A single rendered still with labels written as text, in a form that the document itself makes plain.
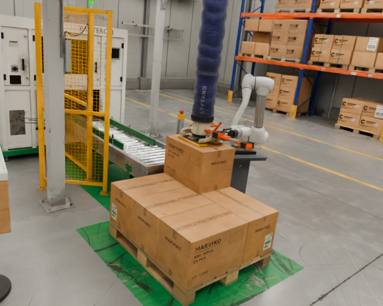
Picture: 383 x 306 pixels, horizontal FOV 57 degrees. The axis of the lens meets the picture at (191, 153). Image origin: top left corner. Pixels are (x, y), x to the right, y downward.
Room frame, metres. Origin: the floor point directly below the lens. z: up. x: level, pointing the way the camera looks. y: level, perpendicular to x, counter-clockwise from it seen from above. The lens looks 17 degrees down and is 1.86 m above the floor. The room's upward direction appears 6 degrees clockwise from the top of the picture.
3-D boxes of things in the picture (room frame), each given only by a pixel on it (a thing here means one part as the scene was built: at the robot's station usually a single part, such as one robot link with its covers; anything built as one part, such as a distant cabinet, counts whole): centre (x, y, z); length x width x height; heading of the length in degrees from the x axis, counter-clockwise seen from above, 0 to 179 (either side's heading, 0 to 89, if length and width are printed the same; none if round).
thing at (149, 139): (4.93, 0.98, 0.60); 1.60 x 0.10 x 0.09; 41
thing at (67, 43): (3.57, 1.35, 1.62); 0.20 x 0.05 x 0.30; 41
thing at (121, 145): (4.58, 1.38, 0.60); 1.60 x 0.10 x 0.09; 41
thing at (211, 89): (3.34, -0.07, 1.68); 0.22 x 0.22 x 1.04
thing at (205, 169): (3.33, -0.07, 0.74); 0.60 x 0.40 x 0.40; 39
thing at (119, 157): (4.28, 1.19, 0.50); 2.31 x 0.05 x 0.19; 41
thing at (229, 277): (2.91, -0.05, 0.07); 1.20 x 1.00 x 0.14; 41
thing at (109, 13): (3.89, 1.38, 1.05); 0.87 x 0.10 x 2.10; 93
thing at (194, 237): (2.91, -0.05, 0.34); 1.20 x 1.00 x 0.40; 41
